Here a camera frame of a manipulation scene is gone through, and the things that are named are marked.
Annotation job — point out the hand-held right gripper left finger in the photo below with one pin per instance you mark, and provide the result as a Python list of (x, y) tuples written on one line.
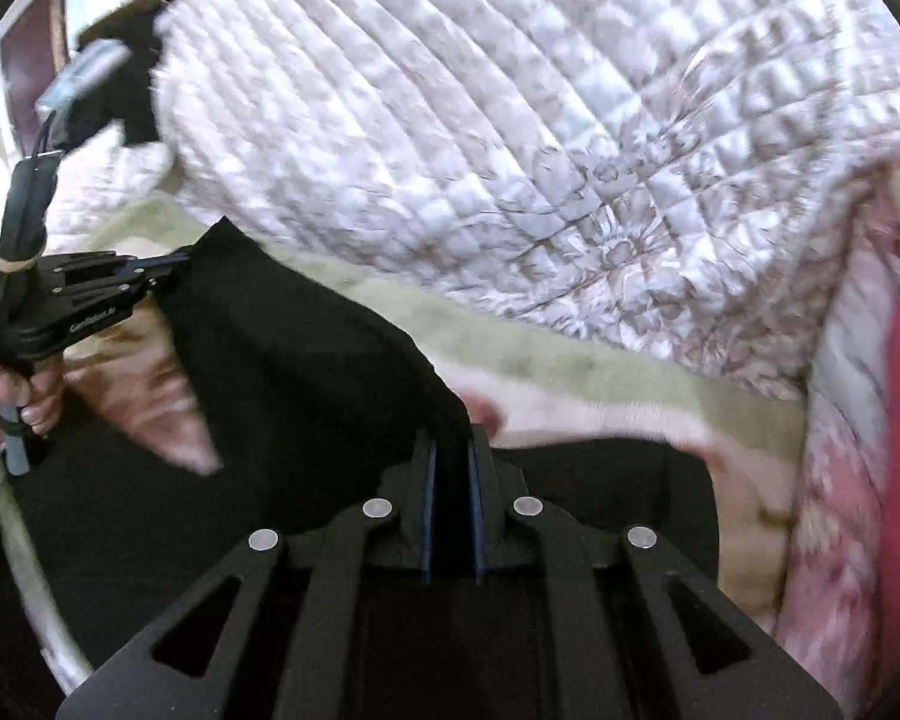
[(428, 517)]

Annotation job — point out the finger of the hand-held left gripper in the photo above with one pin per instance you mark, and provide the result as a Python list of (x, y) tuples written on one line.
[(166, 262), (148, 283)]

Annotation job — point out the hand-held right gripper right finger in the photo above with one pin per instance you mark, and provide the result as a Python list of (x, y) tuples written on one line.
[(478, 517)]

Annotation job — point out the black pants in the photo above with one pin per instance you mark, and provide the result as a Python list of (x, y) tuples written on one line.
[(285, 390)]

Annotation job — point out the person's left hand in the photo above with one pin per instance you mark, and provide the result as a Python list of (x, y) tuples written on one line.
[(45, 397)]

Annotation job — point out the floral fleece blanket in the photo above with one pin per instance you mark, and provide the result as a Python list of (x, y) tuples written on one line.
[(570, 390)]

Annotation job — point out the black garment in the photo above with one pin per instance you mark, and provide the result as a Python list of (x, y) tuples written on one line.
[(136, 82)]

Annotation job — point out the dark red wooden door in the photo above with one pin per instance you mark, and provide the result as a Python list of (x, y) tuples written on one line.
[(34, 52)]

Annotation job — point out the quilted floral bedspread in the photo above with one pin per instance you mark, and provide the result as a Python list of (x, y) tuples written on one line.
[(457, 135)]

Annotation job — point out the pink floral quilt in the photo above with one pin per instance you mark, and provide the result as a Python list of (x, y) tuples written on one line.
[(832, 525)]

